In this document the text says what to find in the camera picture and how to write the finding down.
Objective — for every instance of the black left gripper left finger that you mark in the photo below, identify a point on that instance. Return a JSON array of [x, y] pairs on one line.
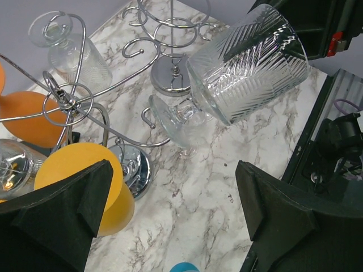
[[45, 231]]

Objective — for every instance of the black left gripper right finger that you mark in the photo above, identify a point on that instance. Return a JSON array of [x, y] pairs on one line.
[[292, 230]]

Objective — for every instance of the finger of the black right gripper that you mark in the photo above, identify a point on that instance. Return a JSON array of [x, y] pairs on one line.
[[325, 27]]

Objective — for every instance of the yellow plastic goblet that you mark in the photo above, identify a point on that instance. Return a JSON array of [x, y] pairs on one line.
[[109, 201]]

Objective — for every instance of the orange plastic goblet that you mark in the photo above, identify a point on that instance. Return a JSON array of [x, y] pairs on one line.
[[35, 130]]

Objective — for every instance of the chrome wine glass rack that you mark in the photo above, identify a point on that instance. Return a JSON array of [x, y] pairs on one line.
[[170, 36], [77, 102]]

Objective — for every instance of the clear patterned wine glass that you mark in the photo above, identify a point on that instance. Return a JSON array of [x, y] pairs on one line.
[[54, 30]]

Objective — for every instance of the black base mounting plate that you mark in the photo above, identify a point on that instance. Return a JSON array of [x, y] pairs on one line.
[[327, 160]]

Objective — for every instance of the blue plastic goblet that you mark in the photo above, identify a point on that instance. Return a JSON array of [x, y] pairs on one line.
[[184, 267]]

